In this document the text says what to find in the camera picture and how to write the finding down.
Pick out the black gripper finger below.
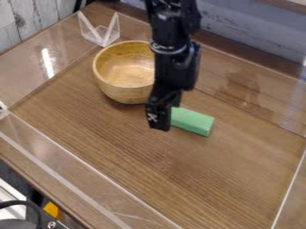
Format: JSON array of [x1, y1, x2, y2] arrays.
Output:
[[145, 101, 173, 131]]

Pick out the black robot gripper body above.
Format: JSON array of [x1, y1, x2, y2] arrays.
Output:
[[149, 42, 201, 106]]

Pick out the green rectangular block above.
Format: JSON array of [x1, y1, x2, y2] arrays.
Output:
[[171, 107, 215, 137]]

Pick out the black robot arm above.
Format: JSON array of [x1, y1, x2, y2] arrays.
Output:
[[145, 0, 201, 131]]

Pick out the brown wooden bowl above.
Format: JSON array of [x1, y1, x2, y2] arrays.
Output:
[[93, 40, 154, 105]]

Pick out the yellow and black device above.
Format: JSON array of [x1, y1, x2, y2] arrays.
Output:
[[40, 200, 76, 229]]

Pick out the clear acrylic corner bracket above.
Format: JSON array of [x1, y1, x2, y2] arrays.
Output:
[[76, 12, 121, 47]]

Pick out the clear acrylic tray wall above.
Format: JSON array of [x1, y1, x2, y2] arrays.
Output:
[[0, 102, 183, 229]]

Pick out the black cable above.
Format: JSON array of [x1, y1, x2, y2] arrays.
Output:
[[0, 200, 44, 229]]

